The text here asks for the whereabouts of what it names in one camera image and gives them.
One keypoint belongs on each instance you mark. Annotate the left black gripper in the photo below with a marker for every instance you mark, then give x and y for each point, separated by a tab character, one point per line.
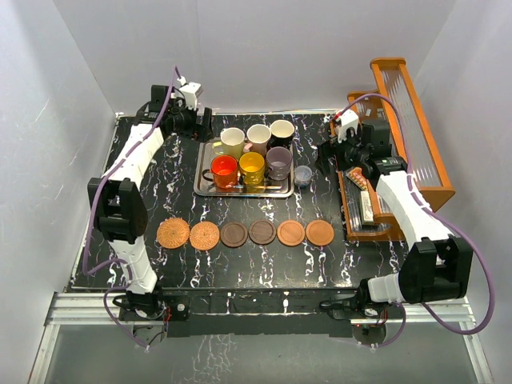
205	131

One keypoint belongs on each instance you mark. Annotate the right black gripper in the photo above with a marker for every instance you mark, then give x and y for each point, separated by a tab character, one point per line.
328	149

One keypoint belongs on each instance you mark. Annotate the cream yellow mug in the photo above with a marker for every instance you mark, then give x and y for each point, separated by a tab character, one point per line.
232	142

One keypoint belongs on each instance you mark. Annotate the light brown wooden coaster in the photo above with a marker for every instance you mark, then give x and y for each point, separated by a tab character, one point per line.
291	233

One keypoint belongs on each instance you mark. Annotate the woven rattan coaster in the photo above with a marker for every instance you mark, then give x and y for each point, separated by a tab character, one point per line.
204	236
173	233

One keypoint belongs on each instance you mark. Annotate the dark brown wooden coaster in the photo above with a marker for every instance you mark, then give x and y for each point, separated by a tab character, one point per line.
234	234

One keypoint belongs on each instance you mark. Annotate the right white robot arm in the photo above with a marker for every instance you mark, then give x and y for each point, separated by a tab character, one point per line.
437	266

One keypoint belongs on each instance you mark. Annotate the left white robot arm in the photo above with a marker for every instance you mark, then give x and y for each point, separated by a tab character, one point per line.
117	208

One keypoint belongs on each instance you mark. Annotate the clear jar of paperclips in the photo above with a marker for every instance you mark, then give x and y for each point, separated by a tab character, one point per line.
302	176

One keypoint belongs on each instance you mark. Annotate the orange red mug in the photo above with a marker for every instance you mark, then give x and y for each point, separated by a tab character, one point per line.
223	172

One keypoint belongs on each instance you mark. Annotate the black mug white inside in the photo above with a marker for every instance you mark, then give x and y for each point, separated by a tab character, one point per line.
282	134

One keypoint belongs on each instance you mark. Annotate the lilac mug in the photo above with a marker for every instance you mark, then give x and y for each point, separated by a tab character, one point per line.
279	160

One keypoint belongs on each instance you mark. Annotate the pink mug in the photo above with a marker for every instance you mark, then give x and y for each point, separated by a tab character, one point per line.
258	136

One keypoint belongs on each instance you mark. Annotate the silver metal tray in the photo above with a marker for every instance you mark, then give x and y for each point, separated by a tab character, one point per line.
203	186

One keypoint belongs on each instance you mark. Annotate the white eraser box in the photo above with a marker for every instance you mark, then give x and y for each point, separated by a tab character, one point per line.
367	214

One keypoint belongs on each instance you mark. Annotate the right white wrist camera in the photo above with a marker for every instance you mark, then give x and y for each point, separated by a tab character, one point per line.
343	121

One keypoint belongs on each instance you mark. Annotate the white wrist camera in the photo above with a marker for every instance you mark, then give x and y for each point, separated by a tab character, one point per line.
343	121
190	92

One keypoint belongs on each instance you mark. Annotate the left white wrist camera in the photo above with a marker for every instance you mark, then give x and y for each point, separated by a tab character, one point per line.
190	92

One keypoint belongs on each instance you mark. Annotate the aluminium frame rail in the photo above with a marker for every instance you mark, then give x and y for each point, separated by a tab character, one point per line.
81	345

